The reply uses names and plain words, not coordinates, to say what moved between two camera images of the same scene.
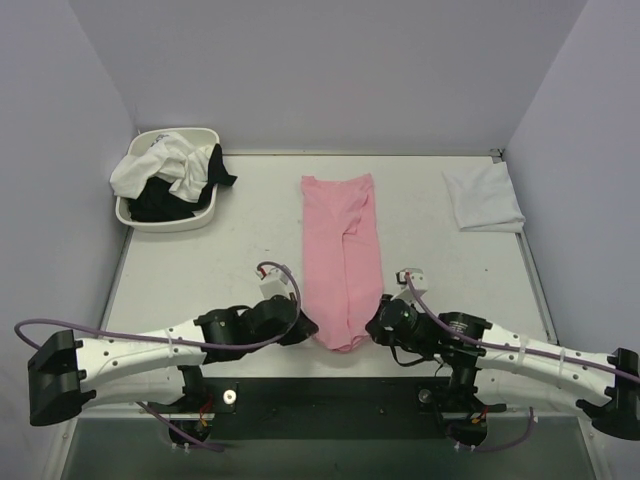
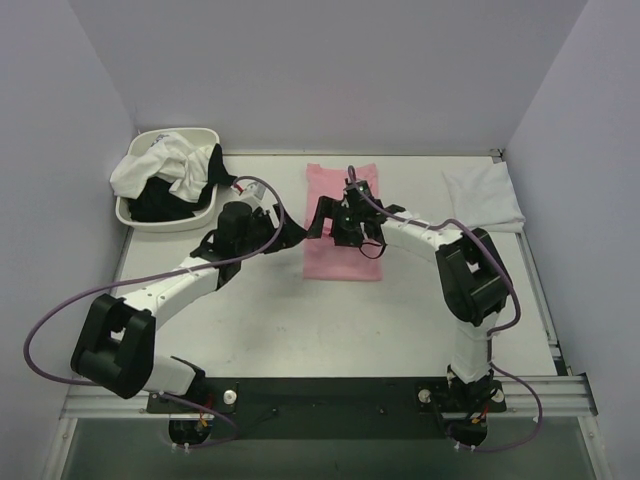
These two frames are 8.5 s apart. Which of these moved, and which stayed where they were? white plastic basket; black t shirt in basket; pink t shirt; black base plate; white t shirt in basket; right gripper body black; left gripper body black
Moved: left gripper body black; pink t shirt; right gripper body black
Stayed: black t shirt in basket; black base plate; white plastic basket; white t shirt in basket
